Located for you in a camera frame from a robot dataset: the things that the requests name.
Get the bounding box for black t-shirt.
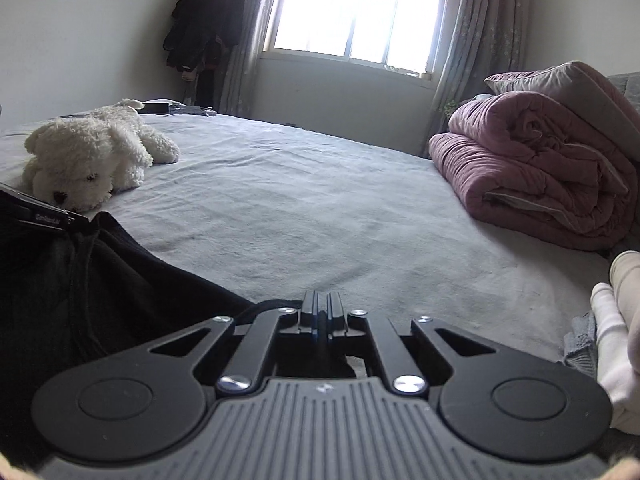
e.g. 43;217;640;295
0;195;257;463

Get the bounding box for window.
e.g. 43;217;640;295
262;0;447;79

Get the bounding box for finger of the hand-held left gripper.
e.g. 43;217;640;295
62;208;94;234

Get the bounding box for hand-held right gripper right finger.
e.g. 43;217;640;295
324;290;497;396

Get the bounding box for grey patterned curtain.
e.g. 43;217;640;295
429;0;532;112
219;0;297;117

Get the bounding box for hanging dark clothes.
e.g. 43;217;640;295
164;0;247;107

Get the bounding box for pink folded comforter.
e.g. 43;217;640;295
428;90;640;252

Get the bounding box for white plush dog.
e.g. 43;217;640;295
22;98;181;214

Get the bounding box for pink and grey pillow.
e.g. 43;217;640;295
483;61;640;137

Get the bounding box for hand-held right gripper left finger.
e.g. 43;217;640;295
148;290;324;397

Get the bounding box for white folded garment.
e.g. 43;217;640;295
590;282;640;436

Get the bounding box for grey quilted headboard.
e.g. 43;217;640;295
606;72;640;97

